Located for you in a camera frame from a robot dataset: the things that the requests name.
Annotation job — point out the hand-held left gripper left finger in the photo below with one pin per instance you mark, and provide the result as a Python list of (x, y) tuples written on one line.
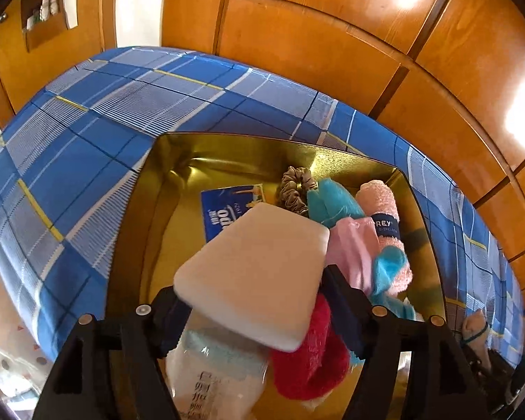
[(175, 315)]

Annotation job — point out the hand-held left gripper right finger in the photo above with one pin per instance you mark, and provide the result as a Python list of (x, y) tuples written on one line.
[(345, 310)]

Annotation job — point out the red fluffy sponge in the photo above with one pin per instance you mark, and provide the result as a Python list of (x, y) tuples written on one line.
[(306, 367)]

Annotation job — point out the white wet wipe packet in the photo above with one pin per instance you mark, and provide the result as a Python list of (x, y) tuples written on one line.
[(218, 380)]

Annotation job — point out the white sponge block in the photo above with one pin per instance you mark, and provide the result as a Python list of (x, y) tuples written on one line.
[(253, 271)]

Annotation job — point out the gold-lined maroon box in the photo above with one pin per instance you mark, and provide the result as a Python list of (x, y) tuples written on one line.
[(170, 210)]

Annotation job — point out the light blue fluffy sock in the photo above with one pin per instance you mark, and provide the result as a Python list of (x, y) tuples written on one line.
[(328, 203)]

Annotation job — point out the blue tissue pack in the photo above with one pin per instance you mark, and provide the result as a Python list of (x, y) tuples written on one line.
[(223, 214)]

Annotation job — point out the pink towel with blue band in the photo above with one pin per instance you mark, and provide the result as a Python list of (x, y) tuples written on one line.
[(378, 201)]

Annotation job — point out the beige satin scrunchie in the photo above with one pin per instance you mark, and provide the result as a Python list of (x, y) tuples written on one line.
[(293, 188)]

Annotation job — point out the blue plaid bed sheet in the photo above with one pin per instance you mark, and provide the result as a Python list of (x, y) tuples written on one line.
[(92, 140)]

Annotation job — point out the wooden wardrobe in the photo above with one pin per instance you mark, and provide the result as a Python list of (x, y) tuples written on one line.
[(332, 52)]

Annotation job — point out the wooden wall shelf niche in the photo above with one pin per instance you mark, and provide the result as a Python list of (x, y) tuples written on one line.
[(43, 37)]

